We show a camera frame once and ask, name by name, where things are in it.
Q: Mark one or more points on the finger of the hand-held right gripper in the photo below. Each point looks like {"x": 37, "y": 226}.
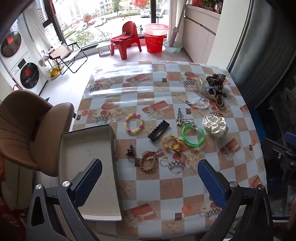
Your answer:
{"x": 291, "y": 137}

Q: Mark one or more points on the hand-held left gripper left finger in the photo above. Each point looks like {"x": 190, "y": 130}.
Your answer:
{"x": 89, "y": 183}

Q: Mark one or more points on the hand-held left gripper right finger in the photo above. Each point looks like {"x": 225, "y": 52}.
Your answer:
{"x": 211, "y": 183}

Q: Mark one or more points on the grey shallow cardboard box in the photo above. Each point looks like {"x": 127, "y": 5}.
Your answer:
{"x": 87, "y": 166}

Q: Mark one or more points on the green plastic bangle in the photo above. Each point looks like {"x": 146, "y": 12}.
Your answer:
{"x": 188, "y": 141}

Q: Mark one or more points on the white fabric scrunchie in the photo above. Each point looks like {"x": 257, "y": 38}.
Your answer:
{"x": 214, "y": 124}

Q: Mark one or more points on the black scalloped hair clip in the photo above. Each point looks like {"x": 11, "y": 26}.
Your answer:
{"x": 159, "y": 132}

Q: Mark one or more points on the checkered printed tablecloth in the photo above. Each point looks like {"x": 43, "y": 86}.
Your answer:
{"x": 161, "y": 185}

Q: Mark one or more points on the gold hair clip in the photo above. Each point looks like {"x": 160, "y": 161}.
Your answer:
{"x": 217, "y": 113}

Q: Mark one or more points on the silver spiked hair clip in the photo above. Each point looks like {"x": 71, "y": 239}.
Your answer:
{"x": 179, "y": 114}

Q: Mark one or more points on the brown leather chair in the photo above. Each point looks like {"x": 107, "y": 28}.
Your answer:
{"x": 27, "y": 129}

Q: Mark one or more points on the red patterned cloth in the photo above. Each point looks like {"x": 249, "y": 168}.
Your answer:
{"x": 10, "y": 222}

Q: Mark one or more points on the leopard print scrunchie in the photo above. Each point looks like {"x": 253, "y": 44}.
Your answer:
{"x": 215, "y": 80}

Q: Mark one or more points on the clear plastic hair claw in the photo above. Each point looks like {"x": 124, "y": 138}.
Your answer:
{"x": 201, "y": 85}

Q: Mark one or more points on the white washing machine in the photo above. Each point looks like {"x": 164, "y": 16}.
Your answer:
{"x": 30, "y": 75}

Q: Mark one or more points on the folding camp chair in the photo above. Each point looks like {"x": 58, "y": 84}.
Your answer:
{"x": 63, "y": 54}

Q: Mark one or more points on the white step stool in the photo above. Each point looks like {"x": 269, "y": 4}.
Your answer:
{"x": 103, "y": 47}

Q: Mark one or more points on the white basin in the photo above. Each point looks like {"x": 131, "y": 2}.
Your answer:
{"x": 173, "y": 47}

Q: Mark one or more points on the white cabinet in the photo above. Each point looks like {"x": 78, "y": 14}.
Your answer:
{"x": 198, "y": 30}

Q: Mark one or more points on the red plastic bucket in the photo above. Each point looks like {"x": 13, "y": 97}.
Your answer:
{"x": 153, "y": 44}

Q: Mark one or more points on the broom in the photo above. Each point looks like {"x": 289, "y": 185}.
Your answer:
{"x": 174, "y": 34}

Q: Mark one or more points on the red plastic chair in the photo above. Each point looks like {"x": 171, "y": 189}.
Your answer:
{"x": 129, "y": 32}

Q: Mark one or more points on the white washing machines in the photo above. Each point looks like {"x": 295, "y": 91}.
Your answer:
{"x": 11, "y": 44}

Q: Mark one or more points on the pink plastic basin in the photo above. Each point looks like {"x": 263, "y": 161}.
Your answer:
{"x": 156, "y": 29}

